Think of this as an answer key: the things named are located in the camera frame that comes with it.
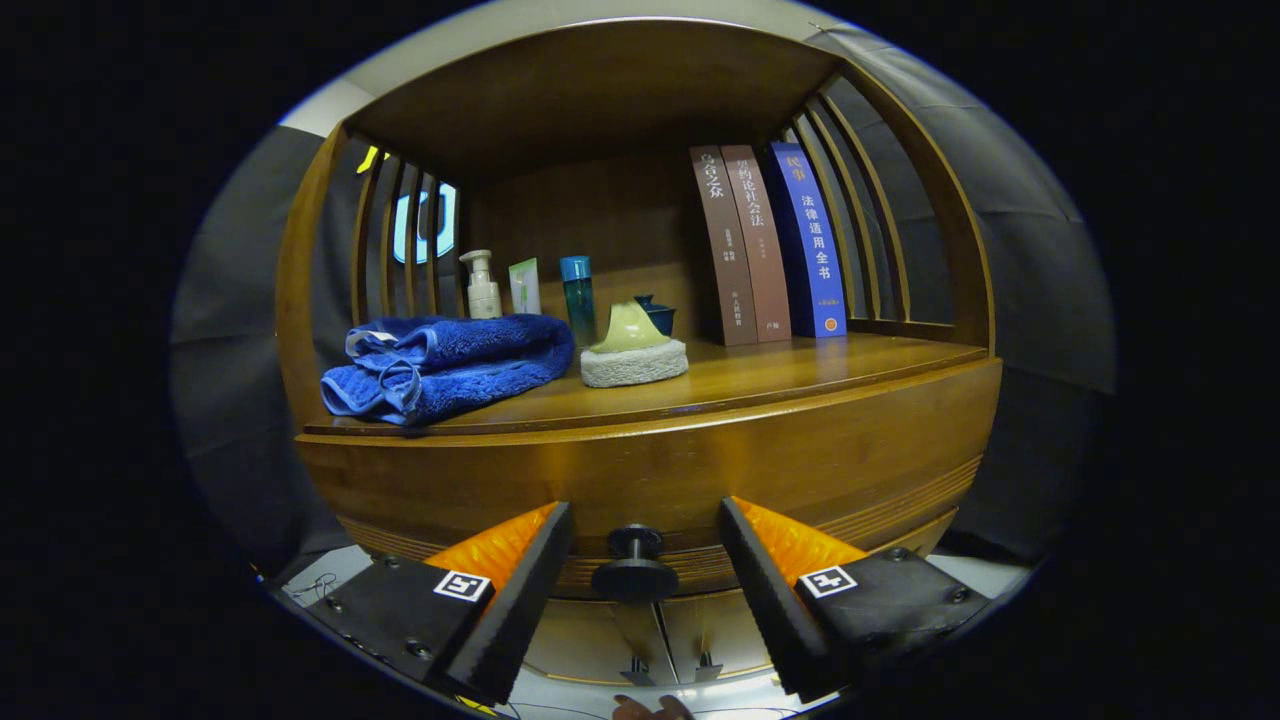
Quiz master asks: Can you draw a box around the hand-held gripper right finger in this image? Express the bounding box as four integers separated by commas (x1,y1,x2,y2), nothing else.
717,496,991,704

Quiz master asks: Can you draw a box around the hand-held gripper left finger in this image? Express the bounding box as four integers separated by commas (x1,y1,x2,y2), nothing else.
300,500,576,706

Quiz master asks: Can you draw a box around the wooden drawer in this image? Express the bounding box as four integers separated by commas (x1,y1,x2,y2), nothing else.
295,358,1004,604

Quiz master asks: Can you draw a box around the green scrub brush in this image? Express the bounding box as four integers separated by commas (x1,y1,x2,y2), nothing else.
580,300,690,389

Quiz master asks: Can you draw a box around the wooden cabinet door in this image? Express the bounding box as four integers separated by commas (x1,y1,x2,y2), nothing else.
660,590,791,681
525,600,656,686

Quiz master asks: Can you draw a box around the wooden countertop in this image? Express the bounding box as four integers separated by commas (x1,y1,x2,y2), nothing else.
303,332,991,437

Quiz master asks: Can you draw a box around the wooden cabinet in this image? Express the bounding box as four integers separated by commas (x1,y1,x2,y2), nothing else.
275,18,1004,691

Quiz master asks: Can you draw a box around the blue folded towel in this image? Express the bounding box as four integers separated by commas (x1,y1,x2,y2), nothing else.
320,314,576,427

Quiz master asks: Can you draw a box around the dark blue lidded teacup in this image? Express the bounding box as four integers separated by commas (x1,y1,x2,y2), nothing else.
633,294,677,338

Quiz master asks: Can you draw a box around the teal blue bottle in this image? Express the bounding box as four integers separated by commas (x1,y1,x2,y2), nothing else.
559,255,598,348

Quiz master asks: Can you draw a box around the white pump bottle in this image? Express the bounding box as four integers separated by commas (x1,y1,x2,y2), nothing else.
459,249,504,321

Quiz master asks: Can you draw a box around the white green tube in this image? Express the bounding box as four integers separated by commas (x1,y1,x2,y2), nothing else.
508,258,543,317

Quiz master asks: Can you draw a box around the reddish brown book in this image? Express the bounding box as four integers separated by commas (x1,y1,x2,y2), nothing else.
721,144,793,343

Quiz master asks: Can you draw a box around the dark brown book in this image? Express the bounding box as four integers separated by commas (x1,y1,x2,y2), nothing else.
689,146,759,347

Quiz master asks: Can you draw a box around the blue book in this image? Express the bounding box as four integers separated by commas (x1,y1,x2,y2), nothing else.
768,141,849,339

